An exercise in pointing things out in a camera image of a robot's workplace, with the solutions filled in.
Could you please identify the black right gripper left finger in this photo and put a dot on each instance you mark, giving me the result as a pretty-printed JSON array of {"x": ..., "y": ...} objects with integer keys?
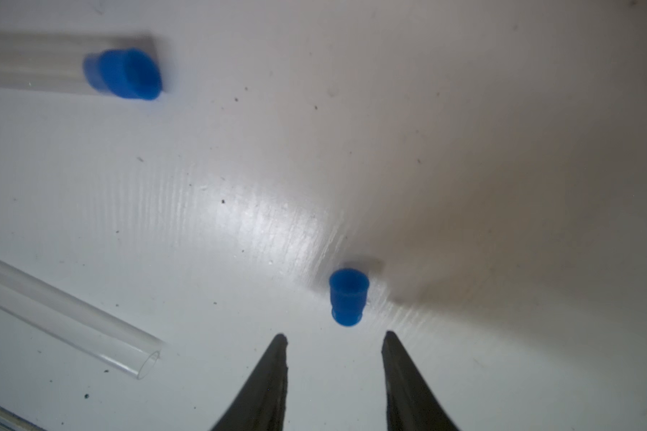
[{"x": 261, "y": 403}]

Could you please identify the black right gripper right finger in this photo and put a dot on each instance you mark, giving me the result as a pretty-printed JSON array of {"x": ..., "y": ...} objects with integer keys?
[{"x": 410, "y": 403}]

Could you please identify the blue stopper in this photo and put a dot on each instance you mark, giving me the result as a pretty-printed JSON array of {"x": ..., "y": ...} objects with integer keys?
[
  {"x": 127, "y": 74},
  {"x": 348, "y": 294}
]

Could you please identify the clear test tube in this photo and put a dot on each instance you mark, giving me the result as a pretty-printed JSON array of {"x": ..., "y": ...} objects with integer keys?
[
  {"x": 52, "y": 62},
  {"x": 84, "y": 327}
]

